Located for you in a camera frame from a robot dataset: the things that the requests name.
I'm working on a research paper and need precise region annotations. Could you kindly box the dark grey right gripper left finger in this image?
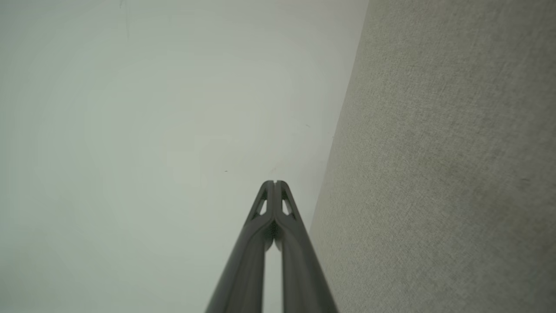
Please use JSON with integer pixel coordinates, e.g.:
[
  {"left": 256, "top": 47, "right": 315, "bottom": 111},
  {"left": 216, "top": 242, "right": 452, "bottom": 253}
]
[{"left": 204, "top": 180, "right": 275, "bottom": 313}]

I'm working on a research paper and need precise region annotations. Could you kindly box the grey fabric table cover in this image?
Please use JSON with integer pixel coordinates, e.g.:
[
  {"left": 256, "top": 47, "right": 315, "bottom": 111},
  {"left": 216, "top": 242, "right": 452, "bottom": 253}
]
[{"left": 309, "top": 0, "right": 556, "bottom": 313}]

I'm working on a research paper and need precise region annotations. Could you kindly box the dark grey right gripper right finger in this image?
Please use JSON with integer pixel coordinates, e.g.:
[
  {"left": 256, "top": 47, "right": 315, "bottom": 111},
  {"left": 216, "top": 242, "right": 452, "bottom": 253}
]
[{"left": 275, "top": 180, "right": 339, "bottom": 313}]

